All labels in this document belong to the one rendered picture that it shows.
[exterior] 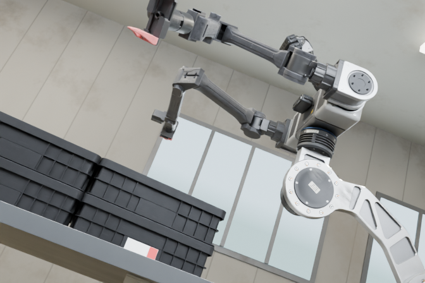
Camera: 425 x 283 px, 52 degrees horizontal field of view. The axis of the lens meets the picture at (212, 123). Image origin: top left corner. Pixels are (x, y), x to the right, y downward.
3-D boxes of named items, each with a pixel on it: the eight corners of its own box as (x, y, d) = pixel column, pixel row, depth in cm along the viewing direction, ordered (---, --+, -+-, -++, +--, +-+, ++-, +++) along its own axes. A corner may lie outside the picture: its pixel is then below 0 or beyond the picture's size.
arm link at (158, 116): (172, 124, 208) (179, 109, 212) (150, 115, 208) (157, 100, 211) (170, 132, 219) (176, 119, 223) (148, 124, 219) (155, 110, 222)
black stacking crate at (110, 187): (185, 255, 150) (196, 223, 155) (214, 251, 124) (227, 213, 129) (77, 210, 143) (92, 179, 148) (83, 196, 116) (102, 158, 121)
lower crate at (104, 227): (174, 287, 146) (186, 252, 151) (202, 290, 119) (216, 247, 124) (61, 242, 138) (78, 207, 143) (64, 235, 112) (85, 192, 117)
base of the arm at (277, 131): (284, 142, 182) (291, 118, 187) (266, 135, 182) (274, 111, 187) (277, 149, 190) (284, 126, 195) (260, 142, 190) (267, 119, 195)
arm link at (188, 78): (188, 80, 165) (197, 59, 169) (168, 87, 176) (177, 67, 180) (264, 138, 187) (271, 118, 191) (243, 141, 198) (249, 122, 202)
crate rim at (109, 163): (195, 228, 154) (197, 222, 155) (226, 219, 128) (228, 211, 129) (89, 184, 147) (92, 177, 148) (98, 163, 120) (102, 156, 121)
